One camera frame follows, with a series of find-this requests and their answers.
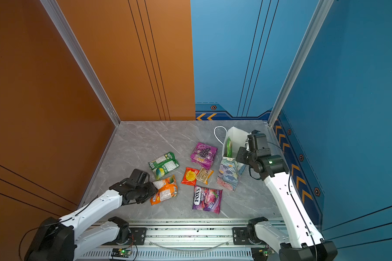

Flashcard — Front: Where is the right aluminium corner post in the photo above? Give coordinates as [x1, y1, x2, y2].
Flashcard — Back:
[267, 0, 334, 127]

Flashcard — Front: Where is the left green circuit board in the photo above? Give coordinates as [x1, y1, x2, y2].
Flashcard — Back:
[110, 248, 133, 260]

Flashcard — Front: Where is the tan cracker packet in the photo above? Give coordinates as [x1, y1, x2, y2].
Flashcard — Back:
[196, 168, 214, 185]

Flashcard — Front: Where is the left aluminium corner post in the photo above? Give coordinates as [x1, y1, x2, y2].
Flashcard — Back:
[40, 0, 121, 127]

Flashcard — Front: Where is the red yellow snack packet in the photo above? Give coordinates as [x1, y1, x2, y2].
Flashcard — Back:
[181, 167, 199, 186]

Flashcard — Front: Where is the aluminium corner post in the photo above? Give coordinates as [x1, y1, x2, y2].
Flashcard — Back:
[40, 0, 121, 127]
[267, 0, 334, 127]

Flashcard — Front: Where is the orange white snack bag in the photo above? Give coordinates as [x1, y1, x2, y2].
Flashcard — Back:
[150, 175, 178, 206]

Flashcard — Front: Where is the purple grape snack bag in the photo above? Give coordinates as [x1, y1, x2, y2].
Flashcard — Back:
[190, 142, 218, 170]

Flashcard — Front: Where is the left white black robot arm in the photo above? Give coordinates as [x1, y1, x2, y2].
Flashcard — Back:
[19, 169, 158, 261]

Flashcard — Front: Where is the green Lays chips bag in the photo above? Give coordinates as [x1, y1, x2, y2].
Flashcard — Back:
[224, 137, 233, 158]

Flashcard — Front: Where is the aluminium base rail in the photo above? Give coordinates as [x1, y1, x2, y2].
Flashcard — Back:
[76, 217, 287, 261]

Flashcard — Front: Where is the green white snack packet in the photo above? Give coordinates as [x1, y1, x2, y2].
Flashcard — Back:
[148, 152, 180, 180]

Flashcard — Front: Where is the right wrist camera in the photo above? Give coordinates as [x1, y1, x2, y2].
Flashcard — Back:
[247, 130, 269, 152]

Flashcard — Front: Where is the right circuit board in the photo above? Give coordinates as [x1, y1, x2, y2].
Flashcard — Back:
[250, 248, 275, 261]

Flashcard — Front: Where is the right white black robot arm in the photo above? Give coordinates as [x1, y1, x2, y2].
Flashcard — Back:
[236, 147, 338, 261]

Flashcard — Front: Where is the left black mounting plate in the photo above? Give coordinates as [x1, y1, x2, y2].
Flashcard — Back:
[103, 227, 147, 246]

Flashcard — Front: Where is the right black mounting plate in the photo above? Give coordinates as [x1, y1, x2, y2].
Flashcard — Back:
[232, 226, 278, 245]

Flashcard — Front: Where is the purple Fox's candy bag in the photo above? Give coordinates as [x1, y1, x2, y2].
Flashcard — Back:
[192, 186, 223, 214]

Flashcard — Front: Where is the black mounting plate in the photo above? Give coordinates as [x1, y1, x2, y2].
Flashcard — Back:
[232, 226, 278, 245]
[103, 227, 147, 246]

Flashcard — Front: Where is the floral paper gift bag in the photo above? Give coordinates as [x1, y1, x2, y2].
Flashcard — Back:
[214, 126, 249, 191]

